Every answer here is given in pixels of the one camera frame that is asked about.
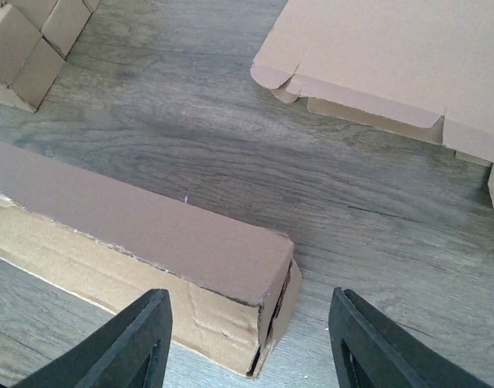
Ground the stack of flat cardboard sheets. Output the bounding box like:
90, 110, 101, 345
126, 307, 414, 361
250, 1, 494, 208

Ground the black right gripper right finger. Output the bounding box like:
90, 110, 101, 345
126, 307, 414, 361
328, 287, 489, 388

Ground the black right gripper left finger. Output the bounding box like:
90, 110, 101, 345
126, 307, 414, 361
16, 289, 173, 387

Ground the cardboard box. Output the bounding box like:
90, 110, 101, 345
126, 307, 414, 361
0, 3, 65, 112
0, 142, 302, 378
8, 0, 101, 58

